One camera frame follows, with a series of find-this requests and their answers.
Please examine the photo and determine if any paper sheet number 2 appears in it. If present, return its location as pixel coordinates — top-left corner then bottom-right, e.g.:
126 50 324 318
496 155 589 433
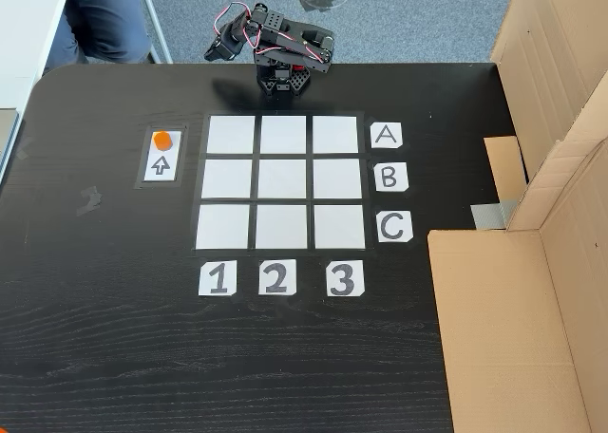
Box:
257 258 297 295

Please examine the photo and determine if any grey duct tape strip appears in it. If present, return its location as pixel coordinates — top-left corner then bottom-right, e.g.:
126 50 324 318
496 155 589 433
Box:
470 198 520 230

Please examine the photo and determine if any white desk leg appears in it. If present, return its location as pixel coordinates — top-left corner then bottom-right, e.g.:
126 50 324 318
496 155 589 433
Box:
135 0 175 65

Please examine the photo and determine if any paper sheet letter C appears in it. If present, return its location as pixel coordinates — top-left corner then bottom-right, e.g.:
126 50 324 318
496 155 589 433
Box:
377 211 413 243

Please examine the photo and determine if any white desk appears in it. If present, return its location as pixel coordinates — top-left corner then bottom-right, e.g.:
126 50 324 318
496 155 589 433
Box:
0 0 73 187

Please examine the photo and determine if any white nine-square grid sheet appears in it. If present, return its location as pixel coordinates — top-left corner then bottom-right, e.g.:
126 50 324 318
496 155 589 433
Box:
192 111 374 253

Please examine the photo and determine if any paper sheet number 3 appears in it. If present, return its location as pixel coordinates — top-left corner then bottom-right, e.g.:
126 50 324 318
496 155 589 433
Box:
326 260 366 297

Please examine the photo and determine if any white arrow paper sheet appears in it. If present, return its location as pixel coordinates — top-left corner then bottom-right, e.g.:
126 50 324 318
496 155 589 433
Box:
142 129 183 183

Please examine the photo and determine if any paper sheet number 1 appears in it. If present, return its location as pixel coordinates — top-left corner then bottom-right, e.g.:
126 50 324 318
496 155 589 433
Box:
198 260 238 296

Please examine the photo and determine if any paper sheet letter B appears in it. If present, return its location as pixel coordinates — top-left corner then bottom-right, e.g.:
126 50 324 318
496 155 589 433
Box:
374 161 409 192

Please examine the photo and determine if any crumpled clear tape scrap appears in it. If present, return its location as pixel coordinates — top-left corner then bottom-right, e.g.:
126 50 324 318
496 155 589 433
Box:
75 185 104 216

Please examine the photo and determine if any paper sheet letter A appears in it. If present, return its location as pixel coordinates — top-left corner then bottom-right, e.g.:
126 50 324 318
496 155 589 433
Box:
370 122 404 149

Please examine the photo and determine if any large brown cardboard panel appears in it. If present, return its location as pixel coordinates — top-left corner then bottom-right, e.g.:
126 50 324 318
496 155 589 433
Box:
427 138 608 433

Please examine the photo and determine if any brown cardboard panel with flap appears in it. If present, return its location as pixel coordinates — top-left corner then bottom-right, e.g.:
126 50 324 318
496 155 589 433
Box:
483 0 608 230

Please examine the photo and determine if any person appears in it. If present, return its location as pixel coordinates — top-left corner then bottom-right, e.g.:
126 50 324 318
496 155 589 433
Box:
43 0 156 73

